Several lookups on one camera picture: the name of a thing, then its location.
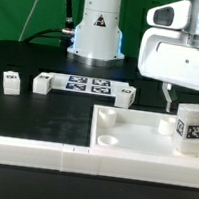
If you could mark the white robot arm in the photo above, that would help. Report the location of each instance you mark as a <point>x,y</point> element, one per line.
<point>97,38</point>

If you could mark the white front obstacle wall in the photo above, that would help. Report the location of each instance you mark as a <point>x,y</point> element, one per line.
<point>93,161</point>

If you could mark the white square tabletop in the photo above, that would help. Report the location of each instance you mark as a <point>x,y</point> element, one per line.
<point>131,130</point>

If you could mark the white base tag plate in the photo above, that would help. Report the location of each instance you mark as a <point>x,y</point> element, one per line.
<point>87,85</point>

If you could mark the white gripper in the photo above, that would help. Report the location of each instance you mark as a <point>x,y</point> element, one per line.
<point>165,56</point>

